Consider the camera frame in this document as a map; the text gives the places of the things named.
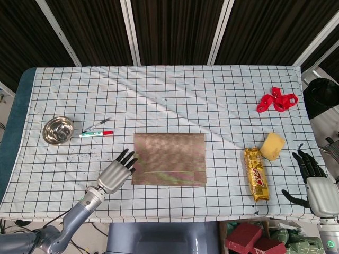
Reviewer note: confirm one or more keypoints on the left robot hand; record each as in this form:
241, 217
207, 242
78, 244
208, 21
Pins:
114, 177

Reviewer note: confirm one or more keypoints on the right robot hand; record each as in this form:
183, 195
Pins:
323, 195

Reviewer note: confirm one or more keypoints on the brown woven placemat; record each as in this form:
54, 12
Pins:
180, 158

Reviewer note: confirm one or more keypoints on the metal bowl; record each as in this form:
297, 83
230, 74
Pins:
58, 131

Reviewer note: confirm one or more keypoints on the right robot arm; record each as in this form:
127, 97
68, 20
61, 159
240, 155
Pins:
328, 235

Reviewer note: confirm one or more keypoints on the white marker red cap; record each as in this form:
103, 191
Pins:
92, 134

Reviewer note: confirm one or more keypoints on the green patterned cloth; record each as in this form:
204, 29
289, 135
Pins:
299, 246

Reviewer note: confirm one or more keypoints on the thin black pen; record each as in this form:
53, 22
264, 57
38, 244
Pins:
96, 124

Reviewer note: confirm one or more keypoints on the gold snack packet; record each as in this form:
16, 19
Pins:
257, 180

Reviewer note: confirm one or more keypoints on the yellow sponge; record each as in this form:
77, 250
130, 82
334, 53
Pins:
272, 146

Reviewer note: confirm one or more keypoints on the small red box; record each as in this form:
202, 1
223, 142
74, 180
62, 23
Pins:
270, 246

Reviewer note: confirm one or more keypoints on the grey-blue robot torso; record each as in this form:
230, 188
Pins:
159, 238

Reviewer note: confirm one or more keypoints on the large red box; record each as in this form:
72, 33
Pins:
243, 235

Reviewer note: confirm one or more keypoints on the black trash bin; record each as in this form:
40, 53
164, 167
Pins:
320, 98

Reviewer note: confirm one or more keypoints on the wooden crate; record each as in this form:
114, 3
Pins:
224, 238

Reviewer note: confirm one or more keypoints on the white checked tablecloth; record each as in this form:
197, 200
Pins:
185, 92

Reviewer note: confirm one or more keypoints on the teal padded table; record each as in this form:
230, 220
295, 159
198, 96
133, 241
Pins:
18, 105

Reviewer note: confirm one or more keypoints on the white partition post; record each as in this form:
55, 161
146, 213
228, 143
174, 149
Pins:
317, 42
58, 31
220, 31
130, 31

